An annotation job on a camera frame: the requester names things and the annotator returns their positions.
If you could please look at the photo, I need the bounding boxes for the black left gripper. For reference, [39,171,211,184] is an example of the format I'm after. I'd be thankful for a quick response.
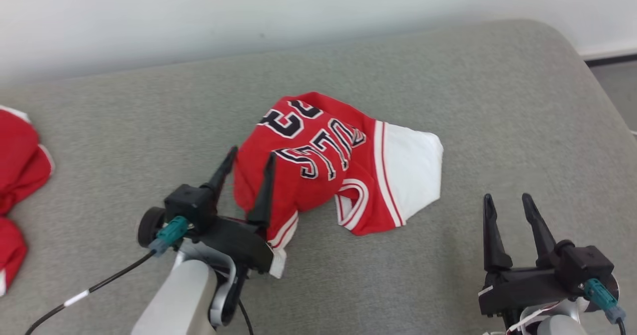
[192,146,277,275]

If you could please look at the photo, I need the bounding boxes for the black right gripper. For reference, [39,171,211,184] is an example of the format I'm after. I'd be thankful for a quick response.
[479,193,578,317]

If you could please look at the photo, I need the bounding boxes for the red number 23 basketball jersey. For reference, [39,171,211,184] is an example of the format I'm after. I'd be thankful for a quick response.
[0,216,28,297]
[233,92,444,279]

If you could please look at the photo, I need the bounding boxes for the red shorts with white trim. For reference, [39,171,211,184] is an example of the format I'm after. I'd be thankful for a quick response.
[0,105,54,215]

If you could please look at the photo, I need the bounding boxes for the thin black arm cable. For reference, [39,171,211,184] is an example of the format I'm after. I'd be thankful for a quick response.
[237,299,255,335]

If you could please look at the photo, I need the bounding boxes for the white wall skirting board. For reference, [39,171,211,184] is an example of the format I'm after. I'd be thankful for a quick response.
[576,40,637,68]

